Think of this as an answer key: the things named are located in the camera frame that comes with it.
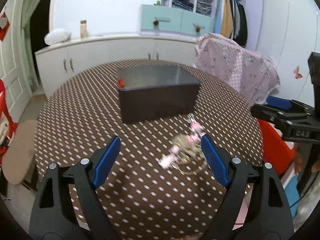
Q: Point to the red orange chair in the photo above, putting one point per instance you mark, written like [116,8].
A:
[275,150]

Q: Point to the brown polka dot tablecloth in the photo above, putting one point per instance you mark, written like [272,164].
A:
[142,200]

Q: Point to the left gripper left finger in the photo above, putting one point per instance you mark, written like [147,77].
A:
[53,216]

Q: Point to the red cat chair cover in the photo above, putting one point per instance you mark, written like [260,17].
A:
[8,127]

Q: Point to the hanging clothes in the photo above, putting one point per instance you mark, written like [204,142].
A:
[231,21]

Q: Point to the right hand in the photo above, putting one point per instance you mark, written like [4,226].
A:
[298,161]

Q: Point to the white plastic bag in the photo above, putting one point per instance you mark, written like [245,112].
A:
[57,36]

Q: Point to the green curtain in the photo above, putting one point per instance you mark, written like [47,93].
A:
[28,8]

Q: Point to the red diamond door decoration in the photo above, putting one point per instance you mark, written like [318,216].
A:
[4,26]

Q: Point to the white low cabinet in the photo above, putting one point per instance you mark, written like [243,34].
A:
[60,62]

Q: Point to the dark metal tin box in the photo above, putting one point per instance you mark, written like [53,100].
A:
[152,92]

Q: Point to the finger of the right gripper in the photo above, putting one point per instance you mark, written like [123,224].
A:
[276,114]
[280,102]

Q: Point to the pink patterned draped cloth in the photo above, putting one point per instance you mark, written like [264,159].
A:
[248,72]

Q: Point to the round wooden stool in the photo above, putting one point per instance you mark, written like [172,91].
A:
[18,162]

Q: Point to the white door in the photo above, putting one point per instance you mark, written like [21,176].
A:
[13,74]

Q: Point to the beige jar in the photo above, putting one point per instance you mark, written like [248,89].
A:
[83,29]

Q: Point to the teal drawer unit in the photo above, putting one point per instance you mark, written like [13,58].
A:
[160,20]

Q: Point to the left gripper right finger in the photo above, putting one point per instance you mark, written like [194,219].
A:
[268,215]

